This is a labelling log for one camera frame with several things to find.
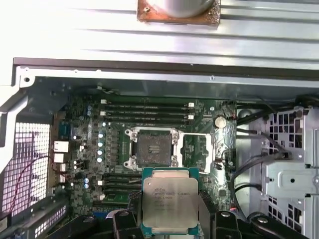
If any green motherboard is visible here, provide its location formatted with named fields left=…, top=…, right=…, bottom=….
left=51, top=96, right=238, bottom=220

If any white rear port block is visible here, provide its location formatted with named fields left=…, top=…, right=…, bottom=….
left=53, top=141, right=69, bottom=153

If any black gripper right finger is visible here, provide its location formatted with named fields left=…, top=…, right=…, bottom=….
left=198, top=190, right=303, bottom=239

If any CPU socket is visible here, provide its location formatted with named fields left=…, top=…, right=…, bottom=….
left=123, top=126, right=179, bottom=168

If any silver-topped CPU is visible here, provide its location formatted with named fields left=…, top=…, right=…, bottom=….
left=140, top=167, right=200, bottom=236

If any thin red wire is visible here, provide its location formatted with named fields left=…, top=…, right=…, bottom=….
left=13, top=153, right=52, bottom=202

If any black RAM slot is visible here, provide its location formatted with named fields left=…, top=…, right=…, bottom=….
left=100, top=102, right=195, bottom=108
left=103, top=173, right=143, bottom=180
left=103, top=179, right=143, bottom=186
left=100, top=115, right=195, bottom=120
left=103, top=185, right=142, bottom=193
left=100, top=111, right=195, bottom=117
left=100, top=107, right=195, bottom=112

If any black cable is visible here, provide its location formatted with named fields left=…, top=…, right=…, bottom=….
left=225, top=95, right=304, bottom=125

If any black open PC case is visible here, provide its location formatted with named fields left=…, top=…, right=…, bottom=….
left=0, top=57, right=319, bottom=239

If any gray cable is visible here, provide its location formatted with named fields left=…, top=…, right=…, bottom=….
left=230, top=128, right=290, bottom=200

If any metal socket cover frame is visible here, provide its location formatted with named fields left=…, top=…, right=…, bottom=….
left=175, top=132, right=215, bottom=174

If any perforated metal drive cage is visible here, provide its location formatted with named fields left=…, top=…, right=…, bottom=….
left=261, top=104, right=319, bottom=239

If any round silver coin battery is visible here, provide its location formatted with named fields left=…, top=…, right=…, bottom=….
left=214, top=117, right=227, bottom=129

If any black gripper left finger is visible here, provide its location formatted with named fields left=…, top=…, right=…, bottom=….
left=65, top=190, right=143, bottom=239

